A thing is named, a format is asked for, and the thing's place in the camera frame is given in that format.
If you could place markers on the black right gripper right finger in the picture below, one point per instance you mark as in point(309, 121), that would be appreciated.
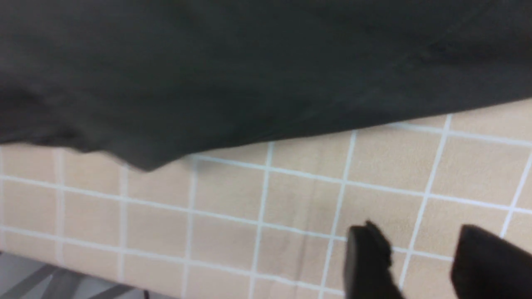
point(486, 266)

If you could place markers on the dark gray long-sleeve top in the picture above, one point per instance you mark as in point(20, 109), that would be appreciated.
point(151, 81)

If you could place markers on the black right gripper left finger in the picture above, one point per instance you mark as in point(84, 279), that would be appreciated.
point(367, 266)

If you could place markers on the beige checkered tablecloth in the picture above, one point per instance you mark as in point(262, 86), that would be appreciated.
point(269, 221)

